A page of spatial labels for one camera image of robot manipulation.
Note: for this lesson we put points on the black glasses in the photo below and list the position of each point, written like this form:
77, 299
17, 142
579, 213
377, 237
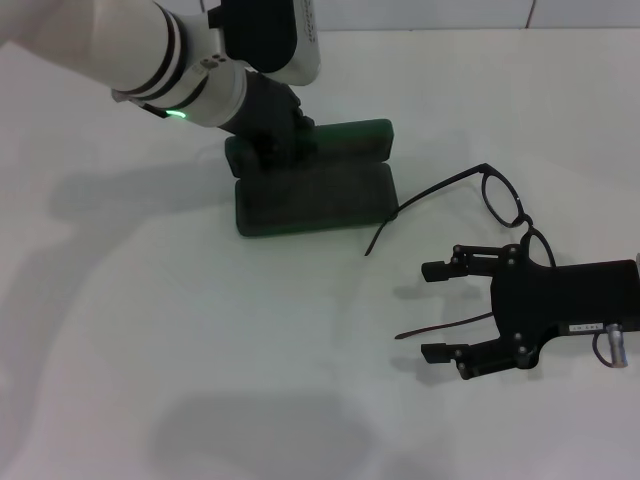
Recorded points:
486, 169

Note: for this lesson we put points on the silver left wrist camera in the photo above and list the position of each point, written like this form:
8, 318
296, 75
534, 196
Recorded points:
307, 50

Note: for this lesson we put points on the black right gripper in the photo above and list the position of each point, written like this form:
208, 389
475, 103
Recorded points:
550, 295

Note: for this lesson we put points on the green glasses case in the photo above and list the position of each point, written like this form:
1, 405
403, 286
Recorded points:
320, 200

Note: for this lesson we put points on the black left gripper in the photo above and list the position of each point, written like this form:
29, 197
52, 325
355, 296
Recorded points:
270, 110

